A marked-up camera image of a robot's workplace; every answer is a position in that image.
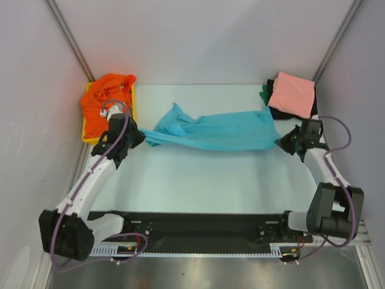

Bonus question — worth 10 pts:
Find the light blue t shirt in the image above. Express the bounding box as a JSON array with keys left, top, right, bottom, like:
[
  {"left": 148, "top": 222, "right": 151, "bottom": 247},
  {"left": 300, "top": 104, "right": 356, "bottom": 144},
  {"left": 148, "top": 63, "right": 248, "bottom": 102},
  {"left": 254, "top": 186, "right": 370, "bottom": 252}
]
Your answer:
[{"left": 141, "top": 103, "right": 280, "bottom": 152}]

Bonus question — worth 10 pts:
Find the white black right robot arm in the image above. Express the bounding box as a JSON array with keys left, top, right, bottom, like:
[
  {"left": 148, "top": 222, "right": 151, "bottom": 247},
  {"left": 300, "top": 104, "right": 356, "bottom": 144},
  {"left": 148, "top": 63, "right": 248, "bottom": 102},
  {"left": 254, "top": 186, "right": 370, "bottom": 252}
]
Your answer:
[{"left": 275, "top": 115, "right": 365, "bottom": 241}]

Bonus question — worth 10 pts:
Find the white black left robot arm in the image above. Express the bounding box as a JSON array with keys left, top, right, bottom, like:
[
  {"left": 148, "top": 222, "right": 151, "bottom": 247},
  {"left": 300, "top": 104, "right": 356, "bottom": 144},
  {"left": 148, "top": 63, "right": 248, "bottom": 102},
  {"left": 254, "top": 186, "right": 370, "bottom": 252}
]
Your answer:
[{"left": 38, "top": 113, "right": 145, "bottom": 261}]

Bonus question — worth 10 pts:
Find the yellow plastic bin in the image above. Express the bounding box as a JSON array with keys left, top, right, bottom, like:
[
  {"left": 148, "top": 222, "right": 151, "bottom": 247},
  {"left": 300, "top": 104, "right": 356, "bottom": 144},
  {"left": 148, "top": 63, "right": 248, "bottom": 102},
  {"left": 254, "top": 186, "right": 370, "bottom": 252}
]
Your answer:
[{"left": 82, "top": 82, "right": 137, "bottom": 146}]

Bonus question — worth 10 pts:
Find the beige t shirt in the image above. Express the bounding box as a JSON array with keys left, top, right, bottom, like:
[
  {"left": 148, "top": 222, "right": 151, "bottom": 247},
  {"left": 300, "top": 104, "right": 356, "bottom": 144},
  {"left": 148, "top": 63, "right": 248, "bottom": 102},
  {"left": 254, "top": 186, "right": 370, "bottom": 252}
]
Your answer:
[{"left": 115, "top": 102, "right": 134, "bottom": 119}]

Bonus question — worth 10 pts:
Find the folded black t shirt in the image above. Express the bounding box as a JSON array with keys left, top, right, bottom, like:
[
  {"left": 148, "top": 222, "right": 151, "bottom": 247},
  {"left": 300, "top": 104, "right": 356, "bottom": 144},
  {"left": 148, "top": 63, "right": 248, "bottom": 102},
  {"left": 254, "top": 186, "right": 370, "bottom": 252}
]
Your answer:
[{"left": 264, "top": 79, "right": 318, "bottom": 120}]

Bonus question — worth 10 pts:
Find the orange t shirt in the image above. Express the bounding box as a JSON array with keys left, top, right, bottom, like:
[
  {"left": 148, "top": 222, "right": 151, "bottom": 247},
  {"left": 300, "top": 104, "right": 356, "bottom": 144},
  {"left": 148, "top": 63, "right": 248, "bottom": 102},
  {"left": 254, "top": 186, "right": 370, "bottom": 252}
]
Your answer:
[{"left": 80, "top": 73, "right": 137, "bottom": 143}]

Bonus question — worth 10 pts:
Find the folded pink t shirt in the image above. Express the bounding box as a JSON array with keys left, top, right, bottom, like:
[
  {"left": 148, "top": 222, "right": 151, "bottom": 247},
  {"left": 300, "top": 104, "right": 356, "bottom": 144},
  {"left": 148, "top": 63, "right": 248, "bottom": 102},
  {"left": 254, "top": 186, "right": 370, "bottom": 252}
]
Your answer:
[{"left": 267, "top": 72, "right": 316, "bottom": 119}]

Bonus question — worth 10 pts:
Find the folded green t shirt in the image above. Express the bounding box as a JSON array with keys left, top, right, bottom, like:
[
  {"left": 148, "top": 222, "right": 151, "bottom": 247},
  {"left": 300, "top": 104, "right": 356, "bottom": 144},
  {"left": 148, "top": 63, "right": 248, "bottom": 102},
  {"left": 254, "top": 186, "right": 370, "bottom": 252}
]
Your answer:
[{"left": 259, "top": 85, "right": 271, "bottom": 106}]

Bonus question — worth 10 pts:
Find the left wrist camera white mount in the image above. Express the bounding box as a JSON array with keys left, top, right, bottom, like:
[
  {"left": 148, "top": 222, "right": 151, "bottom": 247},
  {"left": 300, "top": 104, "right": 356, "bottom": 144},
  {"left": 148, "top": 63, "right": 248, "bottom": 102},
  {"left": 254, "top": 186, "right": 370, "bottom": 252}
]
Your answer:
[{"left": 100, "top": 103, "right": 124, "bottom": 121}]

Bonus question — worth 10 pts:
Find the black mounting base plate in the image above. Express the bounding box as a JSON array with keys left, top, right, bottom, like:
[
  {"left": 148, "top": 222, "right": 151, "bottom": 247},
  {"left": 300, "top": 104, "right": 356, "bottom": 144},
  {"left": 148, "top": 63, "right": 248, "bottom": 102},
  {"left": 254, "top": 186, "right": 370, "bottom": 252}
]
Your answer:
[{"left": 87, "top": 210, "right": 319, "bottom": 255}]

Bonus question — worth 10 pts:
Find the white slotted cable duct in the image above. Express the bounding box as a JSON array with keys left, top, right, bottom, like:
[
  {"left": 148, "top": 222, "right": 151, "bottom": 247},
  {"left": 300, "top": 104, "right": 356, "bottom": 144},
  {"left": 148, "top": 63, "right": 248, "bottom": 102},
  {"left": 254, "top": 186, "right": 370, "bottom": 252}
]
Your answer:
[{"left": 90, "top": 243, "right": 300, "bottom": 259}]

